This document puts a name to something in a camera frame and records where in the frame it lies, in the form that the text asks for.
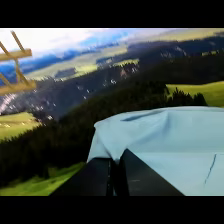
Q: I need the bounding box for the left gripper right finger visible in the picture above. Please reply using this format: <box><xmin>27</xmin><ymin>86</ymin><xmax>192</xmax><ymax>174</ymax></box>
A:
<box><xmin>114</xmin><ymin>148</ymin><xmax>185</xmax><ymax>197</ymax></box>

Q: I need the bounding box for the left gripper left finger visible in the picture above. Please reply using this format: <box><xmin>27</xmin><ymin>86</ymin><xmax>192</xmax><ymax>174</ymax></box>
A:
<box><xmin>50</xmin><ymin>157</ymin><xmax>113</xmax><ymax>197</ymax></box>

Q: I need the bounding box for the light blue shirt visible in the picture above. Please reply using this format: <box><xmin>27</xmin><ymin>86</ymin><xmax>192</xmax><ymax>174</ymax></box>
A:
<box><xmin>86</xmin><ymin>106</ymin><xmax>224</xmax><ymax>197</ymax></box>

